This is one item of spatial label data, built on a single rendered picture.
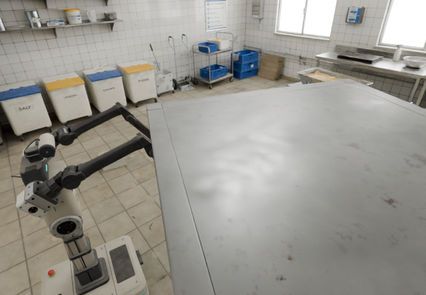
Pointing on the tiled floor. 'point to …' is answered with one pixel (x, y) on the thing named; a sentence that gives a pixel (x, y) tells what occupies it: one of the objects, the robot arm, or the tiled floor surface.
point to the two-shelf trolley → (216, 63)
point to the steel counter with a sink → (387, 65)
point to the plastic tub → (115, 164)
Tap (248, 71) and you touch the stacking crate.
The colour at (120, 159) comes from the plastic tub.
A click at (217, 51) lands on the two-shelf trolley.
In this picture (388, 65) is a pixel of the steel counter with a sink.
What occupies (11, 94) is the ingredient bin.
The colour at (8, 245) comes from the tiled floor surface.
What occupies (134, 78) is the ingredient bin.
